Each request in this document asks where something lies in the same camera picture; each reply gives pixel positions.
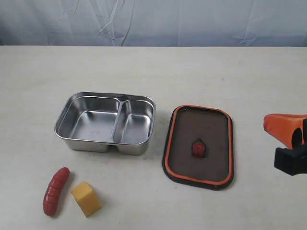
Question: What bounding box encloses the blue-grey backdrop cloth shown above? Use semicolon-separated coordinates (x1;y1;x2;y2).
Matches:
0;0;307;46

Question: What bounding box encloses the dark transparent box lid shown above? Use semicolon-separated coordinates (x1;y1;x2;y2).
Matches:
162;105;234;190

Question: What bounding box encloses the red toy sausage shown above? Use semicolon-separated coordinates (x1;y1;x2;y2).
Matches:
42;167;70;216

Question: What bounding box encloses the stainless steel lunch box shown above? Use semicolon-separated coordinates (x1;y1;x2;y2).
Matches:
54;92;156;155

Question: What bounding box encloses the yellow toy cheese wedge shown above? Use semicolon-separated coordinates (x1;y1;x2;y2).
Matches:
71;181;102;218

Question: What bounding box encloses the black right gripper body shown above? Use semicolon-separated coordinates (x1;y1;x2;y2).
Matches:
274;118;307;176

